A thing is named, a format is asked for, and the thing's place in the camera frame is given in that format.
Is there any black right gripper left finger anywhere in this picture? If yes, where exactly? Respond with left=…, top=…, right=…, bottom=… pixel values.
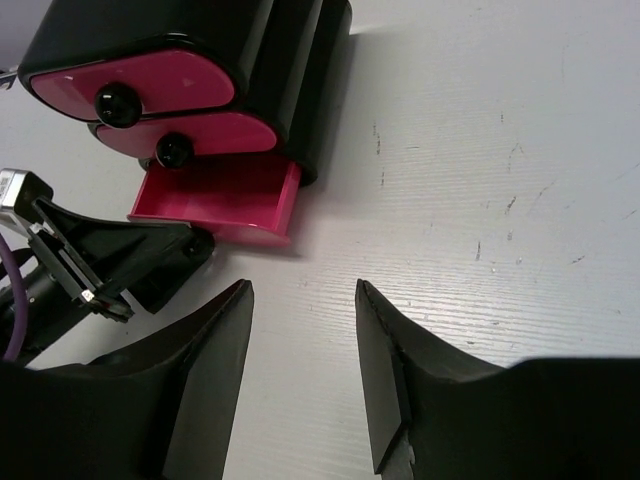
left=1, top=280, right=254, bottom=479

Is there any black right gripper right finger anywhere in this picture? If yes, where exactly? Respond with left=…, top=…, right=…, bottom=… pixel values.
left=355, top=280, right=639, bottom=479

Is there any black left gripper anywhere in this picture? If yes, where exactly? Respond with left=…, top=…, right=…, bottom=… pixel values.
left=1, top=198, right=215, bottom=360

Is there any pink drawer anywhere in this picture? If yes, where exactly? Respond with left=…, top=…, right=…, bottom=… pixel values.
left=96, top=112, right=278, bottom=168
left=128, top=154, right=301, bottom=247
left=30, top=49, right=235, bottom=121

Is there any pink bottom drawer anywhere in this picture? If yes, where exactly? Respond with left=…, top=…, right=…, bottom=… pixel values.
left=128, top=154, right=301, bottom=247

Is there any pink top drawer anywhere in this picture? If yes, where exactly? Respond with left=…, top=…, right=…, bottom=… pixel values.
left=30, top=49, right=235, bottom=121

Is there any black drawer cabinet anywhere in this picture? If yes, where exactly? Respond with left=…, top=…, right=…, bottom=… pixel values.
left=18, top=1, right=352, bottom=184

